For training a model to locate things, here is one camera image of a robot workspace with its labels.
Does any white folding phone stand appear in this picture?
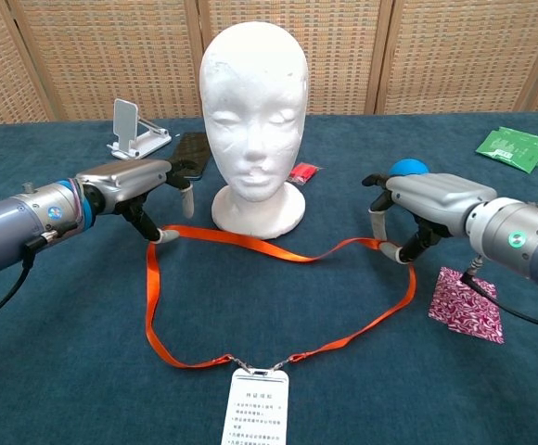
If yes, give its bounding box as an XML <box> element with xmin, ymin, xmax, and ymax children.
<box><xmin>106</xmin><ymin>97</ymin><xmax>173</xmax><ymax>162</ymax></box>

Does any small red packet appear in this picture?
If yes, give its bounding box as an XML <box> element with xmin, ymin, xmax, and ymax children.
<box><xmin>287</xmin><ymin>161</ymin><xmax>322</xmax><ymax>186</ymax></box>

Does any white ID badge card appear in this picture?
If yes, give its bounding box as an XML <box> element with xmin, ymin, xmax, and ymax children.
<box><xmin>221</xmin><ymin>367</ymin><xmax>290</xmax><ymax>445</ymax></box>

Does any white foam mannequin head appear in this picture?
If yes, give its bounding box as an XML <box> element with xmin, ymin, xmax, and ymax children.
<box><xmin>199</xmin><ymin>20</ymin><xmax>310</xmax><ymax>241</ymax></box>

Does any blue ball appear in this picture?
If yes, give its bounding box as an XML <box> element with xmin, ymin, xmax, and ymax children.
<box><xmin>388</xmin><ymin>158</ymin><xmax>430</xmax><ymax>177</ymax></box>

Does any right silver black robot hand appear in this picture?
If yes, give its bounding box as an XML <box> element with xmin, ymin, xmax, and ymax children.
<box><xmin>361</xmin><ymin>172</ymin><xmax>498</xmax><ymax>265</ymax></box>

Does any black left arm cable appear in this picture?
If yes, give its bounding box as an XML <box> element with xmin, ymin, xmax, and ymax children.
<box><xmin>0</xmin><ymin>229</ymin><xmax>66</xmax><ymax>333</ymax></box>

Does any black smartphone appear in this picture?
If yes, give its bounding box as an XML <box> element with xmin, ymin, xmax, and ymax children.
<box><xmin>169</xmin><ymin>132</ymin><xmax>211</xmax><ymax>182</ymax></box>

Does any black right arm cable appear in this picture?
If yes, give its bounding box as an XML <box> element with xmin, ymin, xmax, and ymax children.
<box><xmin>459</xmin><ymin>259</ymin><xmax>538</xmax><ymax>334</ymax></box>

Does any woven wooden folding screen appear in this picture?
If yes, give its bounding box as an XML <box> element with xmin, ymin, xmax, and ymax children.
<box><xmin>0</xmin><ymin>0</ymin><xmax>538</xmax><ymax>134</ymax></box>

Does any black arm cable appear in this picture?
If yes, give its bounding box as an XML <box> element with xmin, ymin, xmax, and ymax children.
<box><xmin>459</xmin><ymin>259</ymin><xmax>538</xmax><ymax>334</ymax></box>
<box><xmin>0</xmin><ymin>229</ymin><xmax>66</xmax><ymax>333</ymax></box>

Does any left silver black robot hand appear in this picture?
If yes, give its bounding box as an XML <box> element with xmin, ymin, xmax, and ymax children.
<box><xmin>74</xmin><ymin>158</ymin><xmax>201</xmax><ymax>245</ymax></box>

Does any green foil packet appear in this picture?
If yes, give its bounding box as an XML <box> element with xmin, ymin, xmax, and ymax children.
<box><xmin>475</xmin><ymin>126</ymin><xmax>538</xmax><ymax>175</ymax></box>

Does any orange lanyard strap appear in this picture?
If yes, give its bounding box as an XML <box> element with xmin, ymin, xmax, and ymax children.
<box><xmin>145</xmin><ymin>224</ymin><xmax>417</xmax><ymax>370</ymax></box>

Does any magenta white patterned packet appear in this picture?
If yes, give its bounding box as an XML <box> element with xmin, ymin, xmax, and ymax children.
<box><xmin>428</xmin><ymin>266</ymin><xmax>506</xmax><ymax>345</ymax></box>

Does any blue table cloth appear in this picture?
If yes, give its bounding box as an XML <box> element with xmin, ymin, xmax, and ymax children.
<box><xmin>0</xmin><ymin>110</ymin><xmax>538</xmax><ymax>445</ymax></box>

